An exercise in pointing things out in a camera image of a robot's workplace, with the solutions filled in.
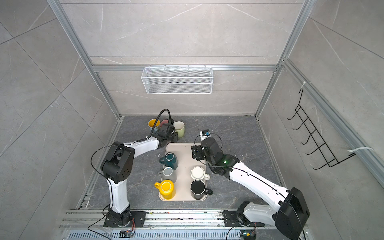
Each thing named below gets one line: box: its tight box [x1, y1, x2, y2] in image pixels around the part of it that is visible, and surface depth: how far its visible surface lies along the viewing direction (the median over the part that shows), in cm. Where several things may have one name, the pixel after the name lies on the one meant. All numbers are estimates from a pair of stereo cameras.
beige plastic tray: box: [166, 142, 207, 202], surface depth 88 cm
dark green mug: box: [159, 152, 179, 171], surface depth 85 cm
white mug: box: [190, 166, 211, 181], surface depth 83 cm
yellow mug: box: [154, 179, 175, 200], surface depth 76 cm
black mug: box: [190, 179, 214, 200], surface depth 76 cm
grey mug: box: [157, 167, 178, 183], surface depth 81 cm
